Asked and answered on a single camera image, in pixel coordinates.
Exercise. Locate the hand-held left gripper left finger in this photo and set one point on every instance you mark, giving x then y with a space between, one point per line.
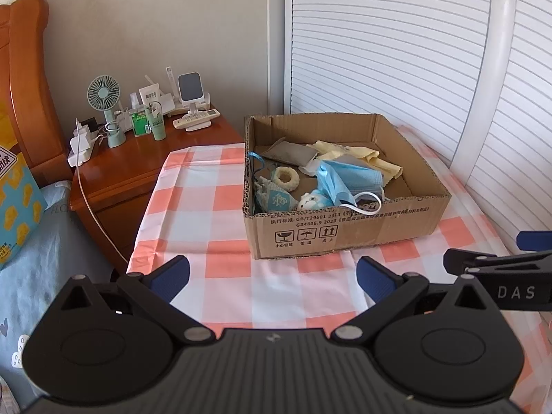
170 275

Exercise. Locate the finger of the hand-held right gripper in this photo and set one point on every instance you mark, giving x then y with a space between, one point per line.
461 261
537 240

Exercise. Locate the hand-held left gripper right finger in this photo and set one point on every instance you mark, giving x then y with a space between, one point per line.
374 278

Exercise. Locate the brown cardboard box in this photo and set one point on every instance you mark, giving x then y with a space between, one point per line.
366 228

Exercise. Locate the blue round toy figure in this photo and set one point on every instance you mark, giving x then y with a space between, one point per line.
315 200

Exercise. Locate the blue face mask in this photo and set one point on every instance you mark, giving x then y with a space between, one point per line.
345 181

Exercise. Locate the yellow cleaning cloth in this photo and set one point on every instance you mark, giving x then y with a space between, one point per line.
379 166

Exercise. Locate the floral sachet with blue tassel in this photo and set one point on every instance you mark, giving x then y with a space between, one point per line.
276 200

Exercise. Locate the white cloth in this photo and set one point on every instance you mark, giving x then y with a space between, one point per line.
310 165

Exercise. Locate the pink checked tablecloth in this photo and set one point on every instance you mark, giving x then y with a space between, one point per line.
207 224

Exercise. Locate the wooden nightstand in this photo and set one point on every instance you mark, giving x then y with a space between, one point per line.
129 181

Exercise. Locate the blue printed bedsheet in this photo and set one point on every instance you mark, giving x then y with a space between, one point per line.
56 246

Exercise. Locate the white louvred wardrobe door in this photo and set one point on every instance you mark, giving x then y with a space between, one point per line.
522 116
379 39

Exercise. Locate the white tube with green cap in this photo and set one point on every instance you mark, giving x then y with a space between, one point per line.
156 125

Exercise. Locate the small green bottle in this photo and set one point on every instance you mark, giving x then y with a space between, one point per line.
140 124

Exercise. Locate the white power strip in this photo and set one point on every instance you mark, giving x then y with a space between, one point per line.
82 146

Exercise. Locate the white remote control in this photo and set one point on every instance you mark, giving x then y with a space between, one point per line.
196 119

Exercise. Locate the yellow and blue snack box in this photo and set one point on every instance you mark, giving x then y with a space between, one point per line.
17 207

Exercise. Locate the white desk organizer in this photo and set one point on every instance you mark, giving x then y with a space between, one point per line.
170 103

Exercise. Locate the white phone stand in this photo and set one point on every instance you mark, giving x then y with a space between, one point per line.
189 88

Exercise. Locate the green desk fan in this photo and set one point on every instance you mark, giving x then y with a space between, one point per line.
103 92

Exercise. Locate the wooden bed headboard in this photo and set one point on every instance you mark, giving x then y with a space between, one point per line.
26 73

